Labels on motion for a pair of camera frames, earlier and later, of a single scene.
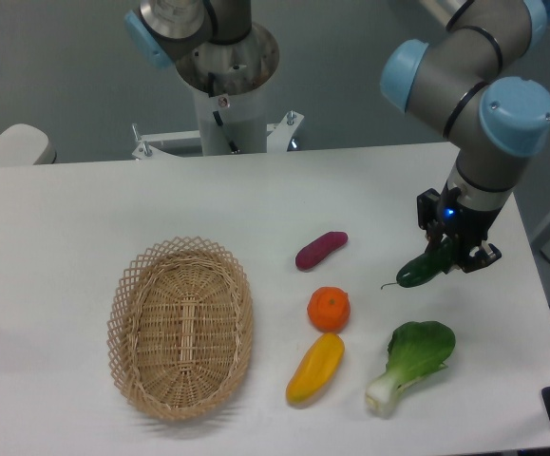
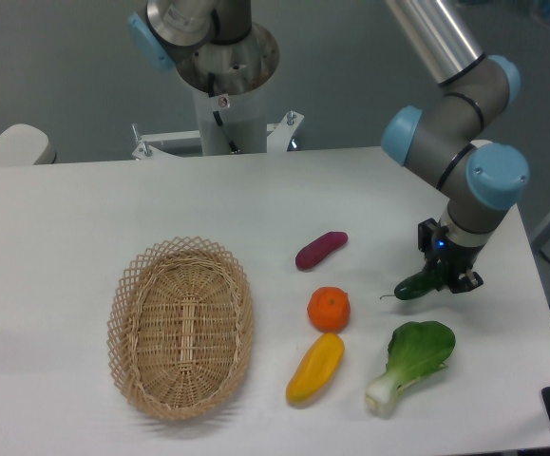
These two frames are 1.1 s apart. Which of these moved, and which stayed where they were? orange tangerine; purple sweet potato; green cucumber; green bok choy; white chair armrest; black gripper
Moved: green cucumber; black gripper
Stayed: white chair armrest; green bok choy; purple sweet potato; orange tangerine
